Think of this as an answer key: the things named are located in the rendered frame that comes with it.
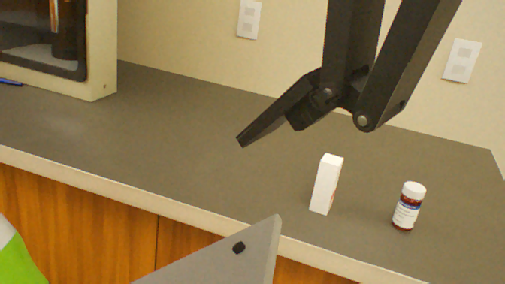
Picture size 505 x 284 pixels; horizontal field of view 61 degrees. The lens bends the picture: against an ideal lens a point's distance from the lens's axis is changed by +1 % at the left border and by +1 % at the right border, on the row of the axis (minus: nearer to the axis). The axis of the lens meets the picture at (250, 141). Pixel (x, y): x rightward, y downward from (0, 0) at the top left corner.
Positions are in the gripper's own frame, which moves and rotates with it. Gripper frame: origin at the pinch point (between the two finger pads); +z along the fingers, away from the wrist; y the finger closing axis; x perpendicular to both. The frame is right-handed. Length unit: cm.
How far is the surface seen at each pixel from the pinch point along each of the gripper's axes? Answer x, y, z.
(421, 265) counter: 38, 35, 32
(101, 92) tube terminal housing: 31, -34, 87
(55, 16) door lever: 24, -49, 70
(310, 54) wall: 88, -16, 67
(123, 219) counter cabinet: 12, 0, 68
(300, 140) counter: 59, 6, 62
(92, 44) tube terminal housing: 30, -42, 75
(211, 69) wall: 72, -32, 93
